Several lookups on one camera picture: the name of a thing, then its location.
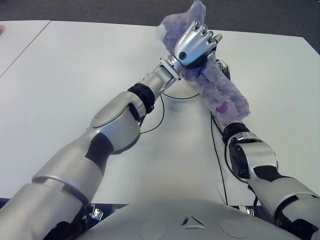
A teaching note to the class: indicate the purple plush doll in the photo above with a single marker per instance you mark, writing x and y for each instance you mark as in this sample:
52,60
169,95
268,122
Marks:
220,92

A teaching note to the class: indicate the metal table bracket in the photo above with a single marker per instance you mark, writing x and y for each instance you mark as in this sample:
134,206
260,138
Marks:
97,213

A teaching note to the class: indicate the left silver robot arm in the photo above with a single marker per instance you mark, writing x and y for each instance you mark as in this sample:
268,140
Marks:
112,122

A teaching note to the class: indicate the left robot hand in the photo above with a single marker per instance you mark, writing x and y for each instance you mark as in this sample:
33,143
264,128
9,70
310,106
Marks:
192,42

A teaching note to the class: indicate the white plate with black rim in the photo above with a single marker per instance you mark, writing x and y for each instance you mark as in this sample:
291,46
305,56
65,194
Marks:
185,95

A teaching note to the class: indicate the pink object at table edge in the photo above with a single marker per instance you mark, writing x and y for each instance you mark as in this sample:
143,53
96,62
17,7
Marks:
1,29

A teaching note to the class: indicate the grey robot torso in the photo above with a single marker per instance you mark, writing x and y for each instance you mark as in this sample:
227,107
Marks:
187,222

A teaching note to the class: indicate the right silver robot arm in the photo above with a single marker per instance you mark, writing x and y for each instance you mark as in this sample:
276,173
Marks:
262,155

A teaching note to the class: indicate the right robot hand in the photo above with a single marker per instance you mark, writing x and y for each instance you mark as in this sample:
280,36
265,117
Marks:
224,66

